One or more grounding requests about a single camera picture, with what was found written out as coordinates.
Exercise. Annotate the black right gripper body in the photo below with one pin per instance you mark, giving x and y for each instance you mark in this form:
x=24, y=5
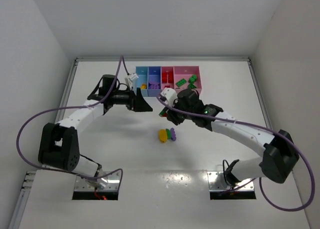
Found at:
x=173, y=114

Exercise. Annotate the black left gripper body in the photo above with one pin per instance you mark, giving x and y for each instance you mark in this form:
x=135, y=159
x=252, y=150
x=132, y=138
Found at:
x=135, y=99

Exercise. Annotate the green flat-top lego brick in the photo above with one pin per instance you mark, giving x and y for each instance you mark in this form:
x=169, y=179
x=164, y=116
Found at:
x=163, y=111

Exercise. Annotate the purple scalloped lego brick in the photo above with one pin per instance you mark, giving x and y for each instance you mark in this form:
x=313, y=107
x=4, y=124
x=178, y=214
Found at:
x=173, y=134

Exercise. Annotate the purple lotus lego brick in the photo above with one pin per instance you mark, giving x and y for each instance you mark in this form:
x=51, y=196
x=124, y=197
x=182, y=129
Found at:
x=154, y=83

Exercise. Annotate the yellow oval lego brick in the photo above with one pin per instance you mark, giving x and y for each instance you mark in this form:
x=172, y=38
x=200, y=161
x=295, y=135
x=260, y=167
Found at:
x=162, y=135

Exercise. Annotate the green studded lego plate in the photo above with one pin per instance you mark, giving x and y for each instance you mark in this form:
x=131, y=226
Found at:
x=181, y=82

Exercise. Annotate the small green lego brick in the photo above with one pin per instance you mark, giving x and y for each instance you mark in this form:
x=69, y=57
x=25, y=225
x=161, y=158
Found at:
x=191, y=86

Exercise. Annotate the red oval lego brick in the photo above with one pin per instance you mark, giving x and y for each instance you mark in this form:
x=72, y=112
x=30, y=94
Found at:
x=164, y=77

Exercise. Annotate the green lego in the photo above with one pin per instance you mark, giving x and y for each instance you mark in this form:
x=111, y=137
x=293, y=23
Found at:
x=193, y=79

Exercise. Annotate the red base lego brick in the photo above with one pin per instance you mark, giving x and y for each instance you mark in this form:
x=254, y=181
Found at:
x=170, y=78

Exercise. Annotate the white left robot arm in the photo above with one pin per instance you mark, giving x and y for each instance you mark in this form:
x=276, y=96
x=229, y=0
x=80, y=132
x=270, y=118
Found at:
x=59, y=145

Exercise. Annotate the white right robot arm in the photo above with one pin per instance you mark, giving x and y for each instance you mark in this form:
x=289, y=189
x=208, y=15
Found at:
x=276, y=155

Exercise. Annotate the light blue container tray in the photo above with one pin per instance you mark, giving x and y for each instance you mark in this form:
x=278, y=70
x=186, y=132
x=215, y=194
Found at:
x=142, y=72

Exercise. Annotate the large pink container tray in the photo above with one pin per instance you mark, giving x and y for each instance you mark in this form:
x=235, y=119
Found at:
x=180, y=72

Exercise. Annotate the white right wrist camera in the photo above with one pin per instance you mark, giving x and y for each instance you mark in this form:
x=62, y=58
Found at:
x=169, y=96

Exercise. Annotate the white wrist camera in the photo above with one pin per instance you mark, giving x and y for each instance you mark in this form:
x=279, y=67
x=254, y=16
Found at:
x=130, y=80
x=169, y=96

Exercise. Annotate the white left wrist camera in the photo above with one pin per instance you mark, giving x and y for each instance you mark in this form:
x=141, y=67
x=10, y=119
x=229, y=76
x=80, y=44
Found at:
x=130, y=80

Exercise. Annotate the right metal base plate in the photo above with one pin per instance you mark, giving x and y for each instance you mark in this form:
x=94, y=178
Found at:
x=220, y=183

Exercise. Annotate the metal base plate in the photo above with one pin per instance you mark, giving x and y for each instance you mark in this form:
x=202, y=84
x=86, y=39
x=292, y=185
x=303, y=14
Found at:
x=220, y=183
x=109, y=183

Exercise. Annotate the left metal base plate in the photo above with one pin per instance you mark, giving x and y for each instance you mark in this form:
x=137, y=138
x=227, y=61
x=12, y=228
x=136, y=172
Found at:
x=109, y=183

